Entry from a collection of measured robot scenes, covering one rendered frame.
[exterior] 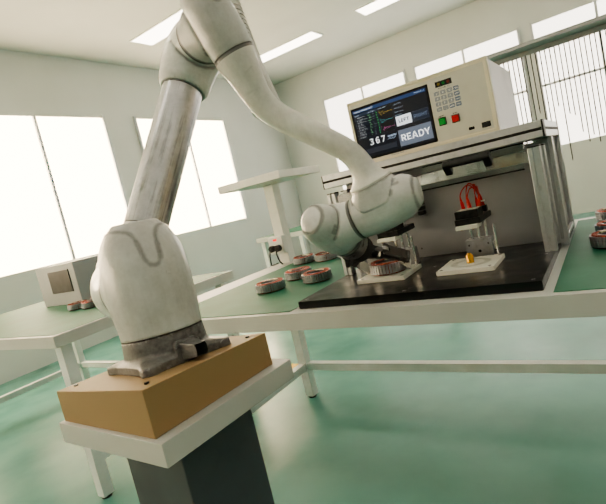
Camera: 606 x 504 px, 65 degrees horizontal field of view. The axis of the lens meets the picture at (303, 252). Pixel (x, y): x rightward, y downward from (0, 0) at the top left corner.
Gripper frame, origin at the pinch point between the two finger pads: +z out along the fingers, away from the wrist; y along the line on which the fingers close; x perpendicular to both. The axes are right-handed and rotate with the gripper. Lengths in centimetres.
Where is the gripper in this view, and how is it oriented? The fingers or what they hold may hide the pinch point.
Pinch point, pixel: (387, 265)
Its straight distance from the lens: 144.9
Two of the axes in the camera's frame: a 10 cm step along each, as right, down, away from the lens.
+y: 8.2, -1.3, -5.6
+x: 0.6, -9.5, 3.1
